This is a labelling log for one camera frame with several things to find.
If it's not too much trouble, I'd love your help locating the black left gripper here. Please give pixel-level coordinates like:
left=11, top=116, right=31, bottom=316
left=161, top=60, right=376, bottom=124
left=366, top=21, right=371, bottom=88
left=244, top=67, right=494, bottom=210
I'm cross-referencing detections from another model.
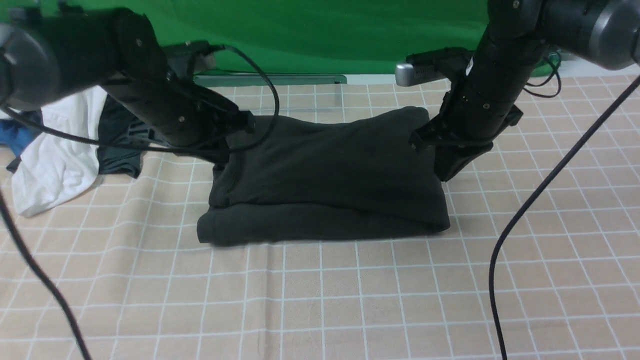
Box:
left=100, top=75, right=256, bottom=163

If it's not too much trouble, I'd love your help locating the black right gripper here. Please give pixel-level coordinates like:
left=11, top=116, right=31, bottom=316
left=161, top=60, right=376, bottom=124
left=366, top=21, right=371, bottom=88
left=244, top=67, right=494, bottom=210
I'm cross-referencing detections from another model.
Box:
left=410, top=82, right=524, bottom=182

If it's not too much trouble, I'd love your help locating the dark gray long-sleeved shirt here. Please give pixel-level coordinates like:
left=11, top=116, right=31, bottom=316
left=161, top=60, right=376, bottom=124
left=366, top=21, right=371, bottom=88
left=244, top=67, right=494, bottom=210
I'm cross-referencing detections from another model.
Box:
left=196, top=106, right=450, bottom=247

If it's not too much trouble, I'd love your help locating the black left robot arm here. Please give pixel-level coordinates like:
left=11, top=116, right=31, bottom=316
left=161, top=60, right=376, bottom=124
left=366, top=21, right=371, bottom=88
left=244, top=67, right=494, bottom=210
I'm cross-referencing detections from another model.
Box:
left=1, top=6, right=255, bottom=162

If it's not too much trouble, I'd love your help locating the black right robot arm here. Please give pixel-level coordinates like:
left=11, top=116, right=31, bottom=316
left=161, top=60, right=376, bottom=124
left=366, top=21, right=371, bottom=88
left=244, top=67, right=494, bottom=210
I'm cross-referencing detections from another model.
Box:
left=395, top=0, right=640, bottom=182

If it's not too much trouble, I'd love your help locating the white crumpled shirt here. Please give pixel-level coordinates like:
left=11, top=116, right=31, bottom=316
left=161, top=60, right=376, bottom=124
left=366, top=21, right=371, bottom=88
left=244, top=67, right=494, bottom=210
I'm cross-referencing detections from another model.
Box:
left=11, top=86, right=108, bottom=217

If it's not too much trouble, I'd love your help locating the gray-green metal bar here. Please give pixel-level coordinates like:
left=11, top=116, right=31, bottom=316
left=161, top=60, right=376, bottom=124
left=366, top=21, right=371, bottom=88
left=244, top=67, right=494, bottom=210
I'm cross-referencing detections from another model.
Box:
left=193, top=74, right=348, bottom=88

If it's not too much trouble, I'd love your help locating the green backdrop cloth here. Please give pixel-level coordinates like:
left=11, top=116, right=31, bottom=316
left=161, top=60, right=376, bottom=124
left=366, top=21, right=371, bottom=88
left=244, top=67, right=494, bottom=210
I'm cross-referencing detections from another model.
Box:
left=0, top=0, right=566, bottom=77

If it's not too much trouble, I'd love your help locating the dark teal crumpled garment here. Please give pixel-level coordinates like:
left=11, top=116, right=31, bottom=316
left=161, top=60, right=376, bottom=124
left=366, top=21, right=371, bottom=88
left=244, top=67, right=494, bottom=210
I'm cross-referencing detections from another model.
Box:
left=6, top=95, right=161, bottom=179

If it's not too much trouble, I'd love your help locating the blue crumpled garment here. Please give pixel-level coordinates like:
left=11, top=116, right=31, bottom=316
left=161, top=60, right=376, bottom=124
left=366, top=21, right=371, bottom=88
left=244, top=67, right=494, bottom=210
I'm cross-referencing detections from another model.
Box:
left=0, top=118, right=41, bottom=157

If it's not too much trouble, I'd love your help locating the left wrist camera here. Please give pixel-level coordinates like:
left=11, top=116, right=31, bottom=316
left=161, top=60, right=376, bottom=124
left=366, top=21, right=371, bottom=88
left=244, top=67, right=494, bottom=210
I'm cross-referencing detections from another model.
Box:
left=162, top=40, right=224, bottom=80

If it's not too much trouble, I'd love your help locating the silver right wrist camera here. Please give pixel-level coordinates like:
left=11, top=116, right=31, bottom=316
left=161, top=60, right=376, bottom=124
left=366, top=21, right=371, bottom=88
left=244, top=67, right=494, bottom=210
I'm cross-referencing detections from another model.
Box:
left=395, top=47, right=473, bottom=87

